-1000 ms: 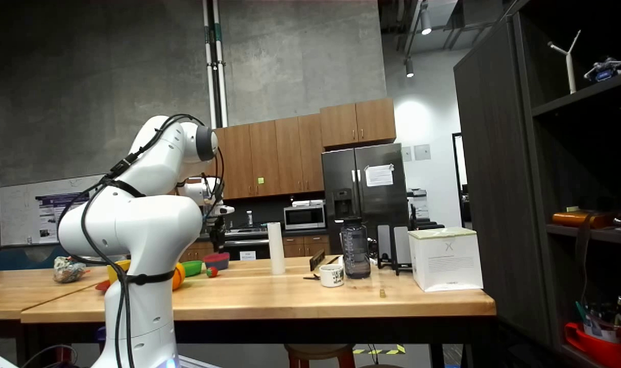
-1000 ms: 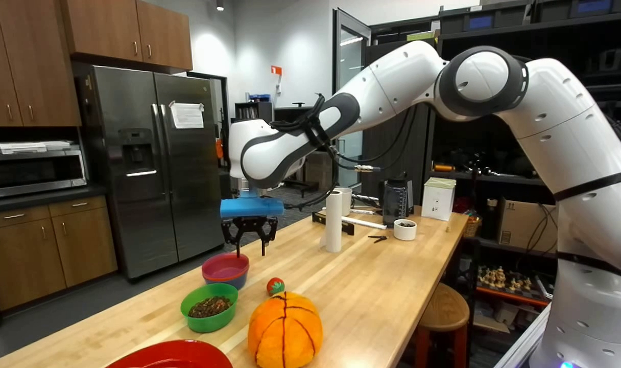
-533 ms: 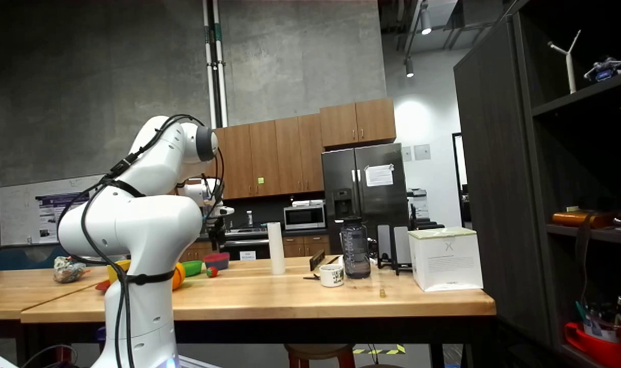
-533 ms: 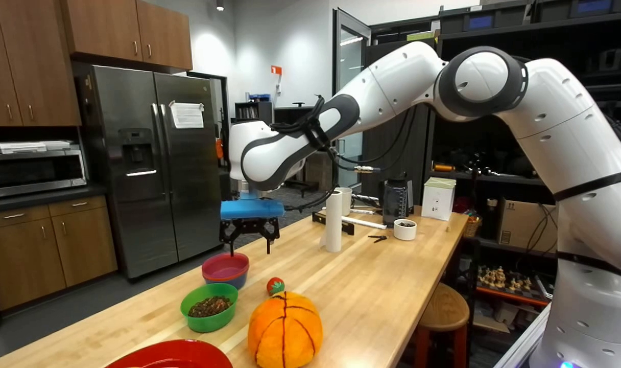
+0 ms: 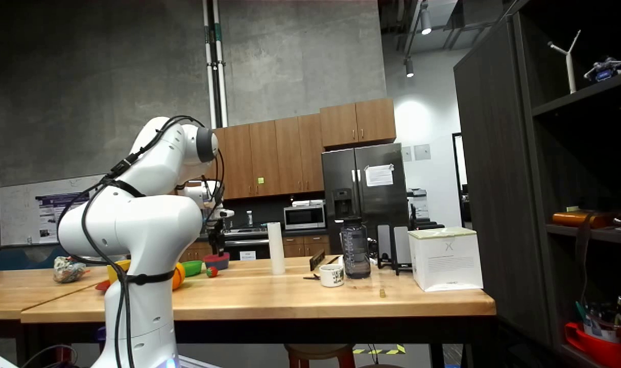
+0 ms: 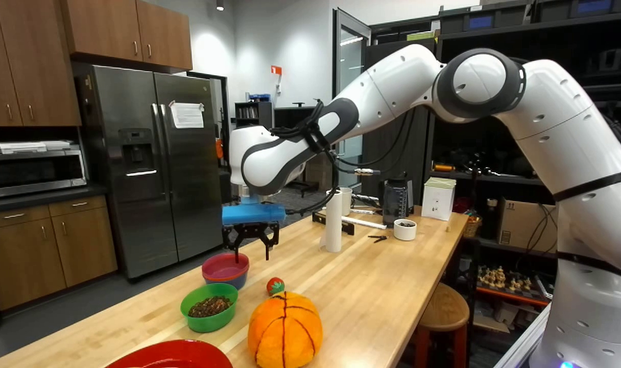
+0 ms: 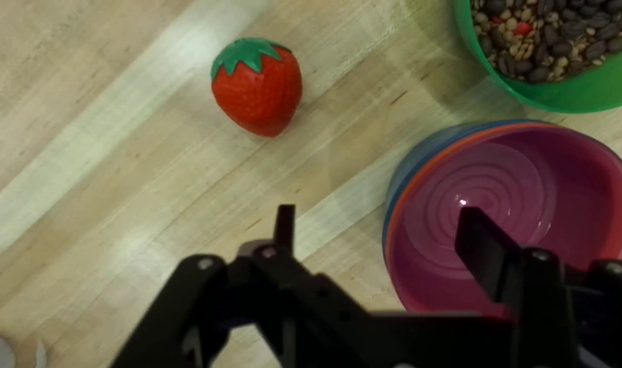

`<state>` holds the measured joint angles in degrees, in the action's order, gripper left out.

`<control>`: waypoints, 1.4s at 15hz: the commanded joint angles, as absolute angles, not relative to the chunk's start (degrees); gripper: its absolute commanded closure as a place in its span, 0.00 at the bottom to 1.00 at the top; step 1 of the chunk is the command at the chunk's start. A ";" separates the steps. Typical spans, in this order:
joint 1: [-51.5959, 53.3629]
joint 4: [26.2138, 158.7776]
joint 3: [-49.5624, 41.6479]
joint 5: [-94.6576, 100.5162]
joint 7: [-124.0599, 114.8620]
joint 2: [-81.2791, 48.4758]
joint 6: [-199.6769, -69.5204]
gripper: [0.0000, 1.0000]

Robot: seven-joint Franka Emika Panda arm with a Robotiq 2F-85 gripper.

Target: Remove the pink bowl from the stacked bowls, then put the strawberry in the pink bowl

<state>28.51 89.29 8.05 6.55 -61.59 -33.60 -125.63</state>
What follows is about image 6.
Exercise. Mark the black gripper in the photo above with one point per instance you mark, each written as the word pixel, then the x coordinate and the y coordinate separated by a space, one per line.
pixel 253 229

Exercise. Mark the pink plastic bowl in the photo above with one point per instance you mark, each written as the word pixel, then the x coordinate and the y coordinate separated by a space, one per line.
pixel 221 268

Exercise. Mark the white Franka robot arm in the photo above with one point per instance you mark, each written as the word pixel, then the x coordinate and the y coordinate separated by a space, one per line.
pixel 393 89

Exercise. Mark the blue plastic bowl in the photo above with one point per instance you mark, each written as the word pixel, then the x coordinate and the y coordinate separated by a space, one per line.
pixel 227 282

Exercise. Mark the red toy strawberry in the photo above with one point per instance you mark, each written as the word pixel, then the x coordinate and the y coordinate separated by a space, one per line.
pixel 273 287

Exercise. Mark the brown bits in bowl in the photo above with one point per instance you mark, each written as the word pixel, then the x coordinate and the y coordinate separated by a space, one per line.
pixel 208 307

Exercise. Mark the green plastic bowl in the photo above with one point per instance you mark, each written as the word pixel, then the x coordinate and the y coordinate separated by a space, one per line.
pixel 208 323

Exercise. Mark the orange plush pumpkin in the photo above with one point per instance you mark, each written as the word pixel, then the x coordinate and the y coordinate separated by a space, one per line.
pixel 285 333

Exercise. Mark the stainless steel refrigerator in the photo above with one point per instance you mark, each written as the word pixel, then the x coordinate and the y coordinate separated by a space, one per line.
pixel 153 185

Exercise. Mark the white tube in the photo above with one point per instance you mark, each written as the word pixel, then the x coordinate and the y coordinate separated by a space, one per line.
pixel 366 224

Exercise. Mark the dark bookshelf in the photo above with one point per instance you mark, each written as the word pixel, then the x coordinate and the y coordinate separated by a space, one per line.
pixel 251 113

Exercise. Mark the black tv monitor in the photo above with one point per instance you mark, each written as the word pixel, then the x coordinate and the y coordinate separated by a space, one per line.
pixel 287 116

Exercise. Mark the white paper sheet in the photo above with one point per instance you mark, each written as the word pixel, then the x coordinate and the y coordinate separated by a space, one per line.
pixel 185 115

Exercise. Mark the red plastic plate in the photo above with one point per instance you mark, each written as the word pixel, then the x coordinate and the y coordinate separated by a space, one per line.
pixel 169 356

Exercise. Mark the white round cup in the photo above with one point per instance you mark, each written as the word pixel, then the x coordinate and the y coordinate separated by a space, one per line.
pixel 404 231

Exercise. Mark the white cardboard box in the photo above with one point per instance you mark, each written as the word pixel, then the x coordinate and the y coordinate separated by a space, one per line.
pixel 438 199

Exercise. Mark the wooden base cabinet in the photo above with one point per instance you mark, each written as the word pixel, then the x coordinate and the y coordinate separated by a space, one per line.
pixel 46 252

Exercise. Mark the round wooden stool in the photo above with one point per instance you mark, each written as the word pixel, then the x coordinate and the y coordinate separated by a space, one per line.
pixel 446 318

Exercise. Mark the glass door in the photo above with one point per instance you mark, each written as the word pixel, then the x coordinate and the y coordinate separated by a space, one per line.
pixel 348 37

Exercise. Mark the silver microwave oven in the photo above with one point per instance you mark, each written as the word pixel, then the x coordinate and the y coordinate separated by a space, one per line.
pixel 31 173

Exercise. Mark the dark shelving unit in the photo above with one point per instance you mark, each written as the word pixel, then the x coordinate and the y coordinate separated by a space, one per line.
pixel 487 143

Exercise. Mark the brown cardboard box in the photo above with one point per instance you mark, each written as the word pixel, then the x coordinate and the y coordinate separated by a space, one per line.
pixel 525 225

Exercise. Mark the short wooden wall cabinet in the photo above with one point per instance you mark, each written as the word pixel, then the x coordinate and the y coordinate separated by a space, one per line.
pixel 118 30

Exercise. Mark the tall wooden wall cabinet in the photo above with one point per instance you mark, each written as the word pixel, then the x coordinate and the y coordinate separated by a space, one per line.
pixel 25 67

